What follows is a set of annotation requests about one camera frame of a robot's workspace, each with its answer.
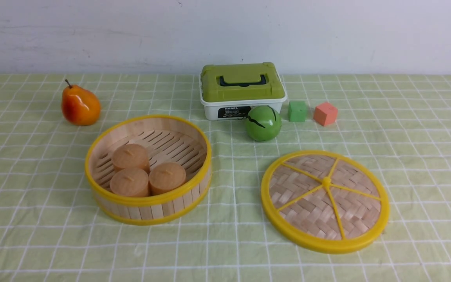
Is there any yellow rimmed bamboo steamer basket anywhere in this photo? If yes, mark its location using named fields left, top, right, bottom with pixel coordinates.
left=85, top=115, right=213, bottom=225

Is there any green checkered tablecloth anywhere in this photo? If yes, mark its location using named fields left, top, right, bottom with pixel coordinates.
left=0, top=74, right=451, bottom=282

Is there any green lidded white storage box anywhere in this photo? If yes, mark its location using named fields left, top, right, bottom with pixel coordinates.
left=198, top=62, right=287, bottom=121

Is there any orange foam cube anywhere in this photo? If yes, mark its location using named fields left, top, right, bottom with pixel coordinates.
left=313, top=101, right=338, bottom=127

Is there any back tan steamed bun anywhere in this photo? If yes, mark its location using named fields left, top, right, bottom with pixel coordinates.
left=112, top=143, right=150, bottom=173

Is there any green foam cube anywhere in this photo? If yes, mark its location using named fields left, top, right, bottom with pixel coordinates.
left=288, top=100, right=308, bottom=123

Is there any green toy apple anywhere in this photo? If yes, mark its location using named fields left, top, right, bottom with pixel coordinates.
left=245, top=105, right=282, bottom=142

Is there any yellow woven bamboo steamer lid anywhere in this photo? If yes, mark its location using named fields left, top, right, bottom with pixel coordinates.
left=261, top=150, right=390, bottom=255

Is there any tan steamed bun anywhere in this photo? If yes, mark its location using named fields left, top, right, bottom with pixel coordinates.
left=112, top=143, right=150, bottom=173
left=110, top=167, right=150, bottom=197
left=149, top=162, right=186, bottom=195

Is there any front left tan steamed bun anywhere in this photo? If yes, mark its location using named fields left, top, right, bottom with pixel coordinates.
left=110, top=167, right=150, bottom=197

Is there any front right tan steamed bun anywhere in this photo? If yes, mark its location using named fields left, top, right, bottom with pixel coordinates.
left=149, top=162, right=186, bottom=195

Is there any orange toy pear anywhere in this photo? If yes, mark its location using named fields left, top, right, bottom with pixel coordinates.
left=61, top=79, right=101, bottom=126

